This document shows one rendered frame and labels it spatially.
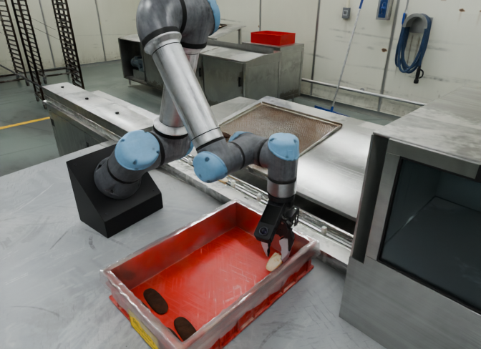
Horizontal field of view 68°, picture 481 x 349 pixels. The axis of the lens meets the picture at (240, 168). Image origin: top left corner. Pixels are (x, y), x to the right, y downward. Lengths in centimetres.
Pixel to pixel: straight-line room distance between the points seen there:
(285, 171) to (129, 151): 46
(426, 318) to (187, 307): 54
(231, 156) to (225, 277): 36
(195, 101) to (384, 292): 59
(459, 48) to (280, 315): 412
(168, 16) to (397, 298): 79
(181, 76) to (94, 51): 800
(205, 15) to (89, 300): 79
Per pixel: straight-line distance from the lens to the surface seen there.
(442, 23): 477
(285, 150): 84
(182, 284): 102
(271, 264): 104
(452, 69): 477
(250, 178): 151
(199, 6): 98
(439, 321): 83
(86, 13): 875
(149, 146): 109
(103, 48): 891
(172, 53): 87
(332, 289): 103
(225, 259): 109
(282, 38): 492
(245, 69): 414
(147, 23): 89
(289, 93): 509
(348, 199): 127
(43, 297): 111
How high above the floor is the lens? 154
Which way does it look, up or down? 27 degrees down
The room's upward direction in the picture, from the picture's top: straight up
